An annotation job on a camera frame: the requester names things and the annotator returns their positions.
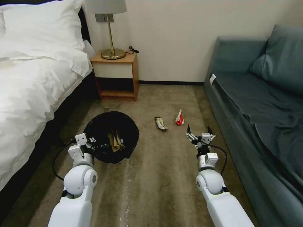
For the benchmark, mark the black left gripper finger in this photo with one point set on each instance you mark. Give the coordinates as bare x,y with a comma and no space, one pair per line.
92,139

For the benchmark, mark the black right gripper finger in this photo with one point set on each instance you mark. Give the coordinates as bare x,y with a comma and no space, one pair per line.
211,135
190,137

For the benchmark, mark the black round trash bin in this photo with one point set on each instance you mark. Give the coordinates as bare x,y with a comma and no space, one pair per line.
99,123

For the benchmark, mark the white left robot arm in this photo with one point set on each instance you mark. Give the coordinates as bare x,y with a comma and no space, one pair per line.
78,179

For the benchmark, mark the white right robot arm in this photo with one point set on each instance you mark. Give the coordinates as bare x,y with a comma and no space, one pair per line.
213,184

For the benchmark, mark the red white crumpled wrapper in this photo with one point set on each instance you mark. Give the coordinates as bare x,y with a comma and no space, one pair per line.
180,120

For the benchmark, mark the brown crumpled paper bag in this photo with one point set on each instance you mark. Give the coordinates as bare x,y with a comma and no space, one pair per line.
114,142

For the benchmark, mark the teal fabric sofa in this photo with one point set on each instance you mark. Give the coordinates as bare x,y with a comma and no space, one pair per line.
236,123

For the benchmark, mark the dark snack bar wrapper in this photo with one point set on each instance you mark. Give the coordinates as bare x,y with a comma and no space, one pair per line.
160,123

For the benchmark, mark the small white sofa tag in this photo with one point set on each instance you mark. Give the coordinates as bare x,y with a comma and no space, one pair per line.
213,79

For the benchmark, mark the teal sofa sheet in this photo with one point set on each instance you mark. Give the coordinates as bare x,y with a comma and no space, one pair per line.
272,106

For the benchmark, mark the wooden white nightstand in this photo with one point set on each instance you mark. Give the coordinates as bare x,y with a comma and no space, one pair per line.
113,71

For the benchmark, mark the white duvet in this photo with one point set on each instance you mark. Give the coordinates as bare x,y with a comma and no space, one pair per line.
30,94

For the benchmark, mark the brass table lamp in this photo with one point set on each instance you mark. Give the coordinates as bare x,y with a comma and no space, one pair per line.
113,54

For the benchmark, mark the teal sofa cushion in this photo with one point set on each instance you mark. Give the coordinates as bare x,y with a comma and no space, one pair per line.
279,59

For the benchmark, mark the large white pillow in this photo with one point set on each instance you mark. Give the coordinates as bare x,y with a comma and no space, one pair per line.
42,26

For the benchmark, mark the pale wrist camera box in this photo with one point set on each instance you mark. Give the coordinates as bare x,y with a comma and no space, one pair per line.
81,139
206,137

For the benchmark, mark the dark bed frame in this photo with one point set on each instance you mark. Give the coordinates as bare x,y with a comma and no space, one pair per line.
71,108

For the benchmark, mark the black wall baseboard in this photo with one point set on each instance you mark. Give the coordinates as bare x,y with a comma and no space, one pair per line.
170,82

